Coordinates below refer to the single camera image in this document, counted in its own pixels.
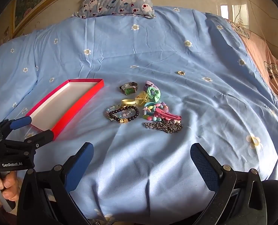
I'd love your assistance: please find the light blue flowered duvet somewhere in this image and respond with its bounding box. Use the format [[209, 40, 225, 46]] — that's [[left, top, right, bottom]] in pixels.
[[0, 6, 278, 224]]

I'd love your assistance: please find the yellow translucent hair clip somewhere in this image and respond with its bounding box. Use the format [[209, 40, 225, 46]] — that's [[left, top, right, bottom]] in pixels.
[[135, 93, 151, 106]]

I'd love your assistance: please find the pink printed blanket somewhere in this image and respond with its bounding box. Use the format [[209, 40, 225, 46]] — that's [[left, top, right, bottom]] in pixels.
[[228, 20, 278, 118]]

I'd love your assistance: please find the colorful pastel bead bracelet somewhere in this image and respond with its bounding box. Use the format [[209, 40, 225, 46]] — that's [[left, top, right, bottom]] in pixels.
[[142, 103, 169, 122]]

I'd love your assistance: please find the green fabric hair tie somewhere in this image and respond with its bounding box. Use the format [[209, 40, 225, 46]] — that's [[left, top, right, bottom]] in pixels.
[[146, 87, 163, 103]]

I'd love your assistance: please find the pink hair clip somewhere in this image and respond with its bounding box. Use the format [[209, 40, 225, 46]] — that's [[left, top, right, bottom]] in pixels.
[[153, 111, 183, 124]]

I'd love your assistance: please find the purple fabric hair tie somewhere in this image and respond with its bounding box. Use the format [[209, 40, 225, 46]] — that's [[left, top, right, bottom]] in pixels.
[[144, 81, 159, 91]]

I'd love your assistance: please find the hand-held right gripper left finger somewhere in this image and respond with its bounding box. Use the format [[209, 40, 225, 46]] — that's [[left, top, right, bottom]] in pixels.
[[18, 142, 94, 225]]

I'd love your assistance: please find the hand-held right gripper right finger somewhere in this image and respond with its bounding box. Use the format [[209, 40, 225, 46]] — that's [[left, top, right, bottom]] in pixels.
[[190, 142, 271, 225]]

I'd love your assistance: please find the clear crystal bead bracelet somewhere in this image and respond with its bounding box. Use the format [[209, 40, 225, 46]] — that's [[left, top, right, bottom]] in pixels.
[[105, 104, 130, 120]]

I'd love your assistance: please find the silver metal chain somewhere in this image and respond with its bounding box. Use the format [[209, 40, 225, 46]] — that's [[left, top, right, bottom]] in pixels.
[[143, 121, 183, 135]]

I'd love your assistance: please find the framed wall picture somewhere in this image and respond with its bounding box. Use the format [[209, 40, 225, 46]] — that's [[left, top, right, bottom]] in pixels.
[[12, 0, 76, 36]]

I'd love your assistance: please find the red cardboard box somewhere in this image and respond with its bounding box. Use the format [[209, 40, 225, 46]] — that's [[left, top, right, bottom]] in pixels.
[[25, 78, 105, 140]]

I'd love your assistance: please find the person's left hand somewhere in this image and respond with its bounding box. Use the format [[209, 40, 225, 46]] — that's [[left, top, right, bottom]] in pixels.
[[0, 171, 21, 214]]

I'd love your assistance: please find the blue cartoon print pillow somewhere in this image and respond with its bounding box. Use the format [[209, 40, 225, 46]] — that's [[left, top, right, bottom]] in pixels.
[[72, 0, 157, 19]]

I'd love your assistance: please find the green-faced wrist watch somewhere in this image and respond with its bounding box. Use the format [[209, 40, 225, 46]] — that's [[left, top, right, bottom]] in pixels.
[[119, 82, 139, 96]]

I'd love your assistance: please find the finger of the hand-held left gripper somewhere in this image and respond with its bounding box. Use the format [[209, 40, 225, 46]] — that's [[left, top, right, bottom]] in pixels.
[[9, 117, 33, 131], [5, 130, 54, 156]]

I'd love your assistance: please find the black bead bracelet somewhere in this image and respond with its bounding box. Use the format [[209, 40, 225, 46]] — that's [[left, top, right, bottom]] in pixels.
[[108, 105, 139, 124]]

